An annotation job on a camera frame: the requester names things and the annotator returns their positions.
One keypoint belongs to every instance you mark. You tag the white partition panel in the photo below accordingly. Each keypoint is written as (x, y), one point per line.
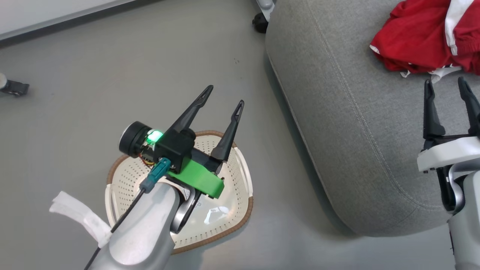
(45, 11)

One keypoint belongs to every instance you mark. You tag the black caster wheel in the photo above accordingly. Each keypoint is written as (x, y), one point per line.
(260, 23)
(17, 88)

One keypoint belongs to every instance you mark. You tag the black left wrist camera unit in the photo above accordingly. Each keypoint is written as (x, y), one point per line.
(174, 148)

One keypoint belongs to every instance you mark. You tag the grey fabric sofa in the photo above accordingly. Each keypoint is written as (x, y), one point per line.
(356, 131)

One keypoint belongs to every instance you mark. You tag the red and white jersey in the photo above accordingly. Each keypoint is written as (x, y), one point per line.
(412, 37)

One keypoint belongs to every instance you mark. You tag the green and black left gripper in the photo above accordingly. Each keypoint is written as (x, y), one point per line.
(198, 180)

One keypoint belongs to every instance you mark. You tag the white basket with brown rim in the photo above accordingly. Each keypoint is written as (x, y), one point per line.
(232, 210)

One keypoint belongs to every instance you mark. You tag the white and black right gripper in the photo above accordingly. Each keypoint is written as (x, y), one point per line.
(450, 152)

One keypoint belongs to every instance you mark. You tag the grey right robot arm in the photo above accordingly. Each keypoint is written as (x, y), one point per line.
(467, 225)

